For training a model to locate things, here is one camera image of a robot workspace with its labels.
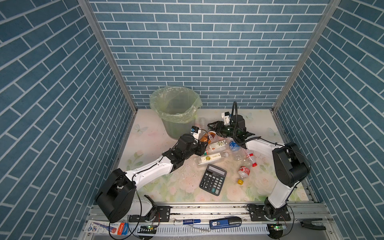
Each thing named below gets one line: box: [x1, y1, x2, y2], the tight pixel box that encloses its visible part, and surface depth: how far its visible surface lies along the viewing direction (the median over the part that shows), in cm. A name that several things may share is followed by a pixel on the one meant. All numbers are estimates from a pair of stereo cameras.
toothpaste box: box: [83, 220, 129, 236], surface depth 71 cm
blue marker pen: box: [173, 219, 201, 226], surface depth 72 cm
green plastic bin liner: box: [149, 86, 203, 124], surface depth 95 cm
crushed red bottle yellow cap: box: [237, 166, 251, 185], surface depth 84 cm
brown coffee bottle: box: [200, 131, 216, 144], surface depth 83 cm
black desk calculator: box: [199, 164, 227, 197], surface depth 84 cm
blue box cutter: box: [209, 216, 242, 230], surface depth 69 cm
